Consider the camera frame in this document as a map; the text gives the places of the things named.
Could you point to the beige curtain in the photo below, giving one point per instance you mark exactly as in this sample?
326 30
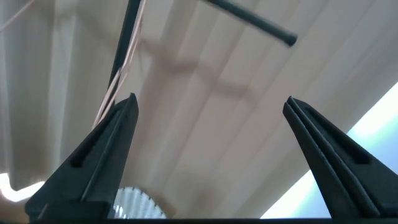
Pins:
202 124

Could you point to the black clothes rack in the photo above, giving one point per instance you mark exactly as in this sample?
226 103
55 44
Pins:
127 31

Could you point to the white laundry basket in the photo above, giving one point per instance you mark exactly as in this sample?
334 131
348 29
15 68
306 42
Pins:
136 205

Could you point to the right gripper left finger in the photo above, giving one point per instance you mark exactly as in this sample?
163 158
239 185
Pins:
59 199

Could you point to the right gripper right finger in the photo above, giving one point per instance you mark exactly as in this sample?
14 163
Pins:
360 193

